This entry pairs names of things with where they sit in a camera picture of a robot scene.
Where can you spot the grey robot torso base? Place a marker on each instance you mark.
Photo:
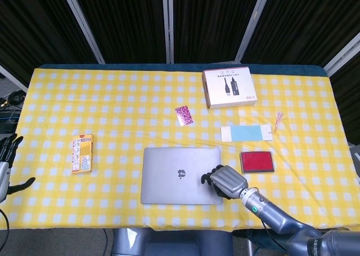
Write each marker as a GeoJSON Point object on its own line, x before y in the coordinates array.
{"type": "Point", "coordinates": [171, 243]}

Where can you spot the pink bookmark tassel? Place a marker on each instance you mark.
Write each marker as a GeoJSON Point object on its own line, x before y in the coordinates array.
{"type": "Point", "coordinates": [278, 121]}

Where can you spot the silver laptop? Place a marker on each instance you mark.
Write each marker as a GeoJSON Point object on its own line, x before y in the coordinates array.
{"type": "Point", "coordinates": [181, 175]}

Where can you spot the yellow snack box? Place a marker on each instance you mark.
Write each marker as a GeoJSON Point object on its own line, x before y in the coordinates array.
{"type": "Point", "coordinates": [82, 154]}

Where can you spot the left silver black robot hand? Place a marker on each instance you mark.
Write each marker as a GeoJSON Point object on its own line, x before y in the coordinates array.
{"type": "Point", "coordinates": [5, 171]}

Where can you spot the teal table cover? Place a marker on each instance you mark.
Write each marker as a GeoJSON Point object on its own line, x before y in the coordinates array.
{"type": "Point", "coordinates": [168, 66]}

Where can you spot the pink patterned card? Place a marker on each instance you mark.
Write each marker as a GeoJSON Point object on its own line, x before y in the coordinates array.
{"type": "Point", "coordinates": [184, 116]}

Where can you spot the yellow white checkered tablecloth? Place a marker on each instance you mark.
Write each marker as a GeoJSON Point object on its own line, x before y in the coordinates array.
{"type": "Point", "coordinates": [112, 98]}

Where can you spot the grey metal partition post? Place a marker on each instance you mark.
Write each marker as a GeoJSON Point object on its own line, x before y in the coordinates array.
{"type": "Point", "coordinates": [253, 24]}
{"type": "Point", "coordinates": [341, 53]}
{"type": "Point", "coordinates": [168, 24]}
{"type": "Point", "coordinates": [12, 77]}
{"type": "Point", "coordinates": [81, 24]}

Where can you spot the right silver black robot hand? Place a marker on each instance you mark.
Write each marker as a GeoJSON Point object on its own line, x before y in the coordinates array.
{"type": "Point", "coordinates": [227, 181]}

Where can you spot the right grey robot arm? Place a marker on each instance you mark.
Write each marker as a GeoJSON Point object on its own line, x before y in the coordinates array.
{"type": "Point", "coordinates": [281, 215]}

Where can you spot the white blue paper bookmark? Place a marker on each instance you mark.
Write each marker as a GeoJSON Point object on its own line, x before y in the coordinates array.
{"type": "Point", "coordinates": [247, 132]}

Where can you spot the red ink stamp pad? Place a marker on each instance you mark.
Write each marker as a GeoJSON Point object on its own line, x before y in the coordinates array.
{"type": "Point", "coordinates": [257, 161]}

